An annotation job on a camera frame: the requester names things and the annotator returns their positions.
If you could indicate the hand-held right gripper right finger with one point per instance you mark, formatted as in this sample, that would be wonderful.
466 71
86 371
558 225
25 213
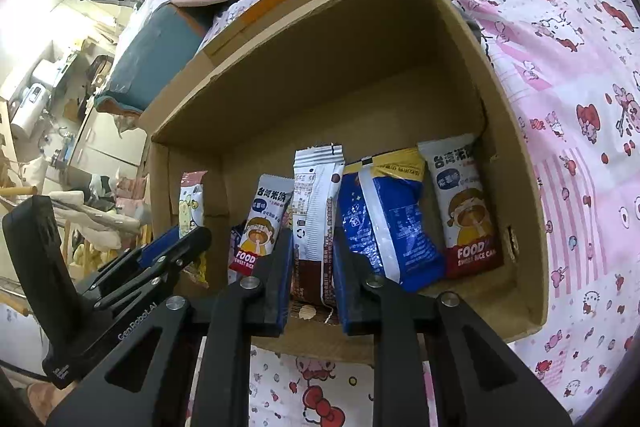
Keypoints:
342 287

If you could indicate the teal storage box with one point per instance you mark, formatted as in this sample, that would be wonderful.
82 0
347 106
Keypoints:
150 42

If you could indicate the yellow cartoon snack packet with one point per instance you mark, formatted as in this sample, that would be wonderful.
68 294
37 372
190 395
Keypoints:
192 207

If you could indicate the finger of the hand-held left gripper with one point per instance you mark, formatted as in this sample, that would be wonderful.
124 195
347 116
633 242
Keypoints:
190 247
160 247

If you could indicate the white cabinet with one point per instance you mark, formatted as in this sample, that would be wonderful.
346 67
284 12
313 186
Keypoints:
107 147

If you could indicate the red white rice cake packet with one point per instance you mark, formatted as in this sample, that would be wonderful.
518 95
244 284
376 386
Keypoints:
262 217
465 217

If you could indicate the pink cartoon printed bedsheet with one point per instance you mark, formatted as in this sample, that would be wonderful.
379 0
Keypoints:
575 57

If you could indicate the small red snack packet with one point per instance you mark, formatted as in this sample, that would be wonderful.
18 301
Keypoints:
236 237

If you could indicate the blue foil snack packet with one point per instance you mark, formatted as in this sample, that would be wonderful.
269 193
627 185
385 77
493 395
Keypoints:
390 227

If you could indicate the cardboard box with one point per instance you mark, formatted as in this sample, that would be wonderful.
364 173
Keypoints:
360 72

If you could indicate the white brown long snack packet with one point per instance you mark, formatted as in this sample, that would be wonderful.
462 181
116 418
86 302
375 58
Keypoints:
315 217

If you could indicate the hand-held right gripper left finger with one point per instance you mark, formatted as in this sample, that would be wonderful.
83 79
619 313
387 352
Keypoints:
285 287

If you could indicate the white kitchen appliance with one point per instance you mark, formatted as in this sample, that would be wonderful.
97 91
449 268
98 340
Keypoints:
30 107

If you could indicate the cream cloth pile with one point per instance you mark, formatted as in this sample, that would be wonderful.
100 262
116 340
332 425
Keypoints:
95 212

